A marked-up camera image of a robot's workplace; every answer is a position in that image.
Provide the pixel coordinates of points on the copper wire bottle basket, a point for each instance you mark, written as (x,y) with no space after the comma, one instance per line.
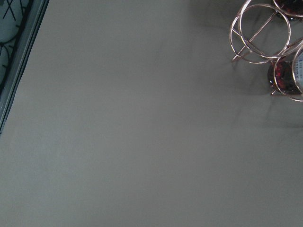
(261,34)

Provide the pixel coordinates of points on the tea bottle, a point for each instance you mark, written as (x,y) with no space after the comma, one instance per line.
(293,9)
(285,75)

